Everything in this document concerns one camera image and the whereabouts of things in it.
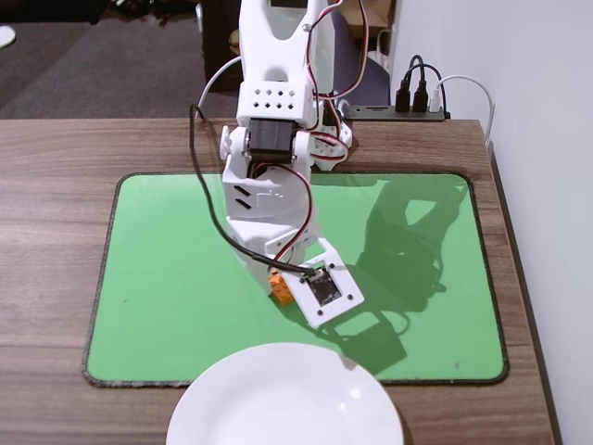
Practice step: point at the white shoe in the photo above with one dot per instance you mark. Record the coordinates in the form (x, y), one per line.
(4, 36)

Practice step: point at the orange lego block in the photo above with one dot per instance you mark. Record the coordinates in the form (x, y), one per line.
(282, 293)

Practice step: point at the dark brown cabinet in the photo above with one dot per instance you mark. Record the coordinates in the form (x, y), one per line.
(218, 37)

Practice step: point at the round yellow red sticker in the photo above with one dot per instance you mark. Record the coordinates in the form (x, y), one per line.
(235, 41)

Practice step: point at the grey purple chair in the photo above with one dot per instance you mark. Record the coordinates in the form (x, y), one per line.
(377, 83)

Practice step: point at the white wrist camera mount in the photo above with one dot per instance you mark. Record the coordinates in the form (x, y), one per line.
(336, 308)

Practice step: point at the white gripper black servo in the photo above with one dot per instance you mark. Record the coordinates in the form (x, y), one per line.
(254, 247)

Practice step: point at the black power strip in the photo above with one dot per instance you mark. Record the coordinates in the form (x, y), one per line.
(375, 113)

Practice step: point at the white round plate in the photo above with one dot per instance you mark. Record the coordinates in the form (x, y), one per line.
(282, 398)

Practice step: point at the brown paper bag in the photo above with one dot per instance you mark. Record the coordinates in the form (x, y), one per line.
(377, 14)

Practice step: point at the green work mat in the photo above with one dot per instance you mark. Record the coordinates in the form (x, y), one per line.
(162, 278)

